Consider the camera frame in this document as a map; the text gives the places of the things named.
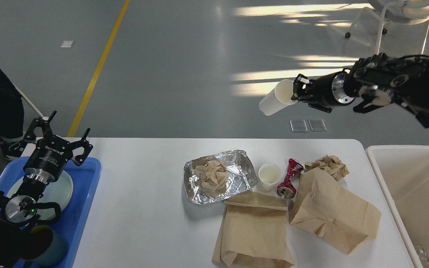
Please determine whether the small grey floor plate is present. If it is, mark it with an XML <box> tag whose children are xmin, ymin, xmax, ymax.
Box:
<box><xmin>290</xmin><ymin>120</ymin><xmax>308</xmax><ymax>133</ymax></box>

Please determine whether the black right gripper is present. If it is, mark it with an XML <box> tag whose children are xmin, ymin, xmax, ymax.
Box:
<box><xmin>291</xmin><ymin>71</ymin><xmax>356</xmax><ymax>113</ymax></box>

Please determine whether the blue plastic tray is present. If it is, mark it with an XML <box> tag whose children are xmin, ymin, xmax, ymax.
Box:
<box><xmin>0</xmin><ymin>156</ymin><xmax>102</xmax><ymax>268</ymax></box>

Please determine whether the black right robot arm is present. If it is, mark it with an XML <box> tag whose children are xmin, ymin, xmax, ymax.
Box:
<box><xmin>288</xmin><ymin>53</ymin><xmax>429</xmax><ymax>128</ymax></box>

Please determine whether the white paper cup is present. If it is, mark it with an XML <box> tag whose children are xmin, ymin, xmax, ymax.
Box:
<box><xmin>257</xmin><ymin>163</ymin><xmax>281</xmax><ymax>192</ymax></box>
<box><xmin>258</xmin><ymin>79</ymin><xmax>297</xmax><ymax>117</ymax></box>

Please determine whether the white chair leg left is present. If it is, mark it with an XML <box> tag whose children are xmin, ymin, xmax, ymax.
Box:
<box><xmin>14</xmin><ymin>85</ymin><xmax>45</xmax><ymax>118</ymax></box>

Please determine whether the white chair on casters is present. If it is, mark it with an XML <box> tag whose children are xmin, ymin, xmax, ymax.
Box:
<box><xmin>344</xmin><ymin>0</ymin><xmax>429</xmax><ymax>54</ymax></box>

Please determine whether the brown paper ball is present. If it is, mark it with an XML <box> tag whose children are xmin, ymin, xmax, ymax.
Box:
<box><xmin>304</xmin><ymin>155</ymin><xmax>350</xmax><ymax>181</ymax></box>

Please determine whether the white plastic bin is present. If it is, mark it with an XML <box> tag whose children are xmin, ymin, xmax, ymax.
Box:
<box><xmin>366</xmin><ymin>145</ymin><xmax>429</xmax><ymax>268</ymax></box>

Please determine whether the small brown paper bag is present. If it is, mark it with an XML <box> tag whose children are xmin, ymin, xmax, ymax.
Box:
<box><xmin>289</xmin><ymin>168</ymin><xmax>381</xmax><ymax>255</ymax></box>

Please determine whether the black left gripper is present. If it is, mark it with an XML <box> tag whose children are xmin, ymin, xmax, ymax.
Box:
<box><xmin>23</xmin><ymin>111</ymin><xmax>93</xmax><ymax>184</ymax></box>

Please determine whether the dark teal mug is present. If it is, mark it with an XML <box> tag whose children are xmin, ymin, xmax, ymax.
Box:
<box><xmin>22</xmin><ymin>225</ymin><xmax>68</xmax><ymax>268</ymax></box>

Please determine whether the white paper cup front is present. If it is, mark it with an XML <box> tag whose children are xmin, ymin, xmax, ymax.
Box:
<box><xmin>257</xmin><ymin>163</ymin><xmax>281</xmax><ymax>192</ymax></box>

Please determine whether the crushed red soda can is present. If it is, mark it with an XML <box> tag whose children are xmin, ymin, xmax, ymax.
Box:
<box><xmin>276</xmin><ymin>158</ymin><xmax>304</xmax><ymax>200</ymax></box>

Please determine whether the large brown paper bag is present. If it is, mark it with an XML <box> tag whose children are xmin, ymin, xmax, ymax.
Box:
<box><xmin>212</xmin><ymin>191</ymin><xmax>296</xmax><ymax>268</ymax></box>

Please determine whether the aluminium foil tray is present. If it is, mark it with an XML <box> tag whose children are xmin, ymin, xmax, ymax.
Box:
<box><xmin>183</xmin><ymin>150</ymin><xmax>258</xmax><ymax>205</ymax></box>

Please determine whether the crumpled brown paper napkin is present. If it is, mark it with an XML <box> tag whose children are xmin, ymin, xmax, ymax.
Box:
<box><xmin>194</xmin><ymin>160</ymin><xmax>229</xmax><ymax>192</ymax></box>

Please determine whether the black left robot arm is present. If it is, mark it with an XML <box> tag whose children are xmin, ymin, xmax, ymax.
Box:
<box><xmin>0</xmin><ymin>111</ymin><xmax>93</xmax><ymax>268</ymax></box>

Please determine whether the seated person in black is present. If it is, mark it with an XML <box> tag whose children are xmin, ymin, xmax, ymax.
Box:
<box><xmin>0</xmin><ymin>68</ymin><xmax>26</xmax><ymax>161</ymax></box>

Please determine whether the light green plate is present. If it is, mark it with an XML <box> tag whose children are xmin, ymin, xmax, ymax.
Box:
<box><xmin>6</xmin><ymin>170</ymin><xmax>73</xmax><ymax>220</ymax></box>

